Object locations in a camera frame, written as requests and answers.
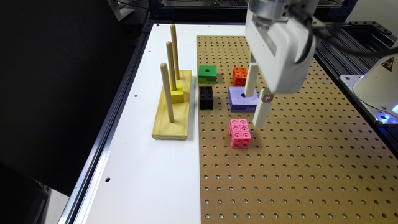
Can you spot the pink cube cluster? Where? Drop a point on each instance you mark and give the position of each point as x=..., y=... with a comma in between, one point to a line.
x=239, y=131

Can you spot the rear wooden peg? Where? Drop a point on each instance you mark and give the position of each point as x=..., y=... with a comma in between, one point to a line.
x=175, y=50

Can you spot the wooden peg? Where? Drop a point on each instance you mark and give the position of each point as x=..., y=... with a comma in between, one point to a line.
x=175, y=50
x=166, y=87
x=170, y=57

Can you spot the black aluminium table frame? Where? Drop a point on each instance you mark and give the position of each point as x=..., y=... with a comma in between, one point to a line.
x=85, y=188

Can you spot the purple foam block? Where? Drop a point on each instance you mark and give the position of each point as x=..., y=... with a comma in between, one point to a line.
x=239, y=103

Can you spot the brown perforated pegboard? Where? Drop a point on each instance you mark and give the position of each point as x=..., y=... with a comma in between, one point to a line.
x=315, y=161

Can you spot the black cube cluster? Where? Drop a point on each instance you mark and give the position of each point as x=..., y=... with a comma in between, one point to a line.
x=206, y=98

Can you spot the front wooden peg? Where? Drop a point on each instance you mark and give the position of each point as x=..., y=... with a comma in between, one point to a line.
x=166, y=87

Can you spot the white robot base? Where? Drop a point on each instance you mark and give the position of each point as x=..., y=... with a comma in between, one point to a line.
x=377, y=89

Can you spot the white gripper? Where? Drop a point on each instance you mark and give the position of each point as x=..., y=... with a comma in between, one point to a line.
x=281, y=46

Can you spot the yellow block on peg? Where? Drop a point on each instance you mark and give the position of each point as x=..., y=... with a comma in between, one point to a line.
x=177, y=96

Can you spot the orange cube cluster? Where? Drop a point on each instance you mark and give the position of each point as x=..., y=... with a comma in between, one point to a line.
x=239, y=76

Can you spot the green foam block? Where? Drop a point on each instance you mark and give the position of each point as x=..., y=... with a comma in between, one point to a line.
x=207, y=74

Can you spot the middle wooden peg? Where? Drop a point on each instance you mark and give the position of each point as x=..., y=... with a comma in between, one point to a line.
x=170, y=57

